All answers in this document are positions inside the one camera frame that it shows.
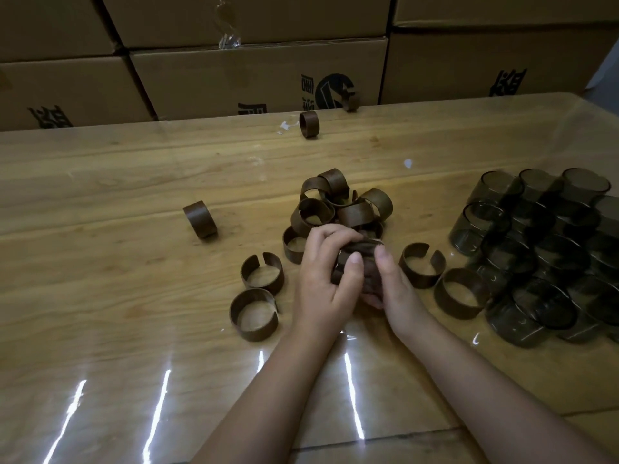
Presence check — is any person's left forearm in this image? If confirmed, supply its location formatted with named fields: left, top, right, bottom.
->
left=191, top=328, right=339, bottom=464

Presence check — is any person's left hand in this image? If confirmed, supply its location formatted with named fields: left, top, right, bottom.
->
left=290, top=222, right=366, bottom=345

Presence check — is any cluster of smoky glass cups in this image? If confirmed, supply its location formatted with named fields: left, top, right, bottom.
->
left=448, top=167, right=619, bottom=349

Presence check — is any person's right forearm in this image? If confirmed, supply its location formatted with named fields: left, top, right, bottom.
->
left=394, top=316, right=615, bottom=464

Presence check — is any smoky tinted glass cup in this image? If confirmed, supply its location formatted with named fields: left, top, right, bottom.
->
left=331, top=238, right=386, bottom=301

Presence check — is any person's right hand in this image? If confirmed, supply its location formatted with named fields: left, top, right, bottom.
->
left=360, top=244, right=434, bottom=342

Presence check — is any stack of brown cardboard boxes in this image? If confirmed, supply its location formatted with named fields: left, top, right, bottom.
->
left=0, top=0, right=619, bottom=133

